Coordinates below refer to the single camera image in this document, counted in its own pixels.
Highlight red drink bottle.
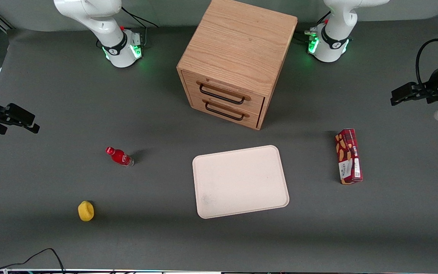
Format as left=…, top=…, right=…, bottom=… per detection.
left=106, top=147, right=135, bottom=167

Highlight wooden drawer with short handle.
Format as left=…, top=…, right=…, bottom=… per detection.
left=189, top=94, right=262, bottom=129

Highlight aluminium frame rail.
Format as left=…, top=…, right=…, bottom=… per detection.
left=0, top=6, right=14, bottom=33

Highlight short black drawer handle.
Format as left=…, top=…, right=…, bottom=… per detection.
left=205, top=101, right=245, bottom=121

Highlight black left base cables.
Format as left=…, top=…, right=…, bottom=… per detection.
left=294, top=11, right=332, bottom=43

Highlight wooden two-drawer cabinet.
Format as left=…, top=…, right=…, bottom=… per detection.
left=176, top=0, right=298, bottom=131

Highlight red cookie box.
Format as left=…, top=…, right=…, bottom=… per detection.
left=335, top=129, right=363, bottom=185

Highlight black right base cable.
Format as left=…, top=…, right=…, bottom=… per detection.
left=121, top=6, right=159, bottom=47

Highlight long black drawer handle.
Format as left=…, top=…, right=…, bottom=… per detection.
left=199, top=84, right=246, bottom=105

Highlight black table-edge cable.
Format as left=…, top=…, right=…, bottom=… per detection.
left=0, top=248, right=66, bottom=274

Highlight yellow lemon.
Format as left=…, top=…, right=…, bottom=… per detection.
left=78, top=201, right=94, bottom=222

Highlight cream rectangular tray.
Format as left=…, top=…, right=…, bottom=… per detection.
left=192, top=145, right=290, bottom=219

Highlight wooden drawer with long handle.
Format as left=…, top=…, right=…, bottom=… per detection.
left=181, top=70, right=266, bottom=115

